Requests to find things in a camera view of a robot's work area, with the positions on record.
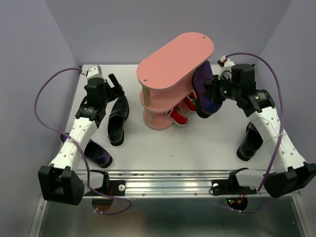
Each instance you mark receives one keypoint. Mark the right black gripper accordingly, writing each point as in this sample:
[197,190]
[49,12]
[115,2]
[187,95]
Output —
[212,92]

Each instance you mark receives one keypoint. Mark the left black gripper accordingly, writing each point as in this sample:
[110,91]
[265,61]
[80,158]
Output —
[118,87]

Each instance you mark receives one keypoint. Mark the purple loafer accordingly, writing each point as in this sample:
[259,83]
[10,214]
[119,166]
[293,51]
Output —
[97,154]
[201,80]

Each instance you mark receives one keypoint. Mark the red sneaker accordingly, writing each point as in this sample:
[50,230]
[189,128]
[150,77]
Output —
[190,100]
[178,116]

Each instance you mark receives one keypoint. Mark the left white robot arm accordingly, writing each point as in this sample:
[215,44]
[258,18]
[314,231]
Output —
[59,181]

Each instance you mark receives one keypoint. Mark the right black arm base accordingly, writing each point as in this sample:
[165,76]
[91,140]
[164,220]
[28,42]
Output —
[230,186]

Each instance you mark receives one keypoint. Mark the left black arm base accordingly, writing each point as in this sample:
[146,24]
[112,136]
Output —
[118,187]

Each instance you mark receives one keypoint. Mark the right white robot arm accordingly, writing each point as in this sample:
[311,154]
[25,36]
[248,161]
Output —
[291,171]

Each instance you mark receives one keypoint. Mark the pink three-tier shoe shelf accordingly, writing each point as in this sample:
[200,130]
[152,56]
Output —
[166,76]

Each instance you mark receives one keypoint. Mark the black loafer left side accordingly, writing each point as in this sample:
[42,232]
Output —
[117,119]

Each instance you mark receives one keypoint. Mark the black loafer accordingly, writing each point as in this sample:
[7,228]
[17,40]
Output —
[251,143]
[117,119]

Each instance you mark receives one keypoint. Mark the black loafer right side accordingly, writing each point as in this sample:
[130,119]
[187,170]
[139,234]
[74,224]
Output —
[251,143]

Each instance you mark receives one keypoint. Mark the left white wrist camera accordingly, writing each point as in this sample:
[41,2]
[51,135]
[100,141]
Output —
[94,71]

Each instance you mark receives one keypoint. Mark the aluminium mounting rail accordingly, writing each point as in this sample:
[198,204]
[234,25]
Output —
[167,183]

